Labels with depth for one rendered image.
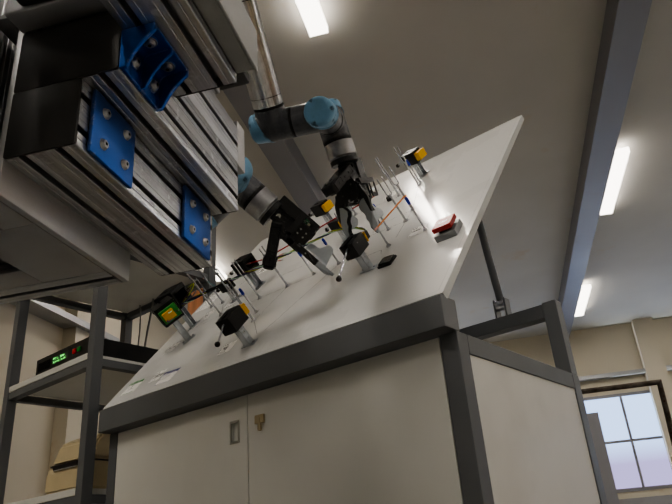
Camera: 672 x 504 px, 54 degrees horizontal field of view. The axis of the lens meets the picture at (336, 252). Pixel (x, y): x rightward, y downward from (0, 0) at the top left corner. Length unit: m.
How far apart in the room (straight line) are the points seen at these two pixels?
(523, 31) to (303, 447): 3.76
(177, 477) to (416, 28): 3.44
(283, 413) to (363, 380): 0.24
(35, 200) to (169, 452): 1.12
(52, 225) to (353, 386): 0.77
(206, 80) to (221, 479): 1.05
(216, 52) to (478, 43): 4.00
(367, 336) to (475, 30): 3.53
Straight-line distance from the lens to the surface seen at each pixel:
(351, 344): 1.38
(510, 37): 4.81
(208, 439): 1.73
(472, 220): 1.54
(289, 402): 1.53
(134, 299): 2.81
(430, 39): 4.66
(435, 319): 1.27
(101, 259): 0.94
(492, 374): 1.38
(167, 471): 1.85
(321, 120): 1.57
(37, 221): 0.84
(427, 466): 1.29
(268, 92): 1.60
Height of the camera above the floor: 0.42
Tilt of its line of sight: 25 degrees up
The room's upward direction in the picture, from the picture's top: 5 degrees counter-clockwise
